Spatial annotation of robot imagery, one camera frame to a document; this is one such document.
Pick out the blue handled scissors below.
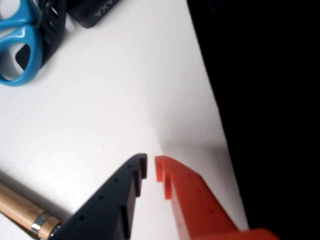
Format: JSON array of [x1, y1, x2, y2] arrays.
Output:
[[0, 0, 45, 88]]

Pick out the wooden ballpoint pen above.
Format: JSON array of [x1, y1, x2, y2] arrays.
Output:
[[0, 179, 62, 240]]

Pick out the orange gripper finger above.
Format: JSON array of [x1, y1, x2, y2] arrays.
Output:
[[154, 155, 283, 240]]

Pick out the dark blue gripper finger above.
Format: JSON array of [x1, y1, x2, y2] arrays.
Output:
[[47, 153, 148, 240]]

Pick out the black fabric bag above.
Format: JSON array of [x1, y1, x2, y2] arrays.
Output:
[[186, 0, 320, 240]]

